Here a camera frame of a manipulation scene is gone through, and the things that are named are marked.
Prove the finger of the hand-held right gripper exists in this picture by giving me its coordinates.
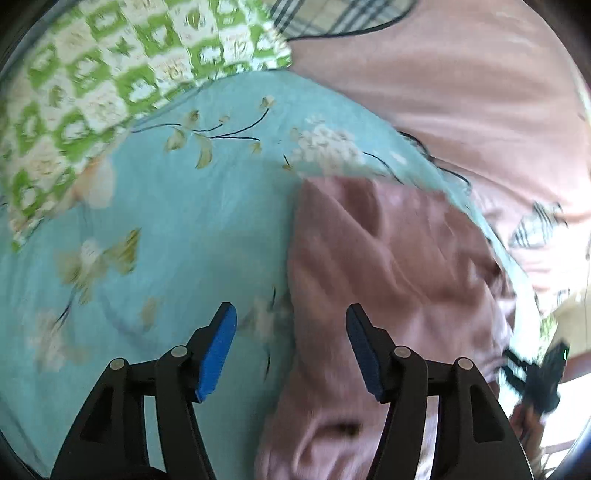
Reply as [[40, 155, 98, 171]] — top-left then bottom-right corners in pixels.
[[502, 348, 532, 393]]

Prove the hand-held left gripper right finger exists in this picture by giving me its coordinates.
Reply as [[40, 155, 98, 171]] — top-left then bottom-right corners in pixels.
[[345, 303, 536, 480]]

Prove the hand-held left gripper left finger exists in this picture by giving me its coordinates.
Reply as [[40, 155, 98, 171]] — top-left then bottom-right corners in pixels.
[[51, 302, 238, 480]]

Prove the pink fuzzy garment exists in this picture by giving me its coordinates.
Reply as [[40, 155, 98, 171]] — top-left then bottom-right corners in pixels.
[[254, 178, 522, 480]]

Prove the teal floral bedsheet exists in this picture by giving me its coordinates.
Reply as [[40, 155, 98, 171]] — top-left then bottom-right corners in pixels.
[[0, 71, 546, 476]]

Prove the pink quilt with plaid hearts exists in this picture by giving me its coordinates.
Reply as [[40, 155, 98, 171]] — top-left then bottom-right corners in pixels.
[[268, 0, 591, 305]]

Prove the green checkered pillow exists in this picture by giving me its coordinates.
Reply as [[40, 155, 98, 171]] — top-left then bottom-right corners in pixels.
[[0, 0, 294, 252]]

